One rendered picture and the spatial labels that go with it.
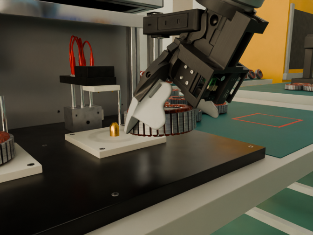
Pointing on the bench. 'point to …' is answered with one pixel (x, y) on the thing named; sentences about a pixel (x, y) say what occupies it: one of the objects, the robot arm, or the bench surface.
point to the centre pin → (114, 129)
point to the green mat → (219, 128)
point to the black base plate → (108, 178)
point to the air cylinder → (83, 118)
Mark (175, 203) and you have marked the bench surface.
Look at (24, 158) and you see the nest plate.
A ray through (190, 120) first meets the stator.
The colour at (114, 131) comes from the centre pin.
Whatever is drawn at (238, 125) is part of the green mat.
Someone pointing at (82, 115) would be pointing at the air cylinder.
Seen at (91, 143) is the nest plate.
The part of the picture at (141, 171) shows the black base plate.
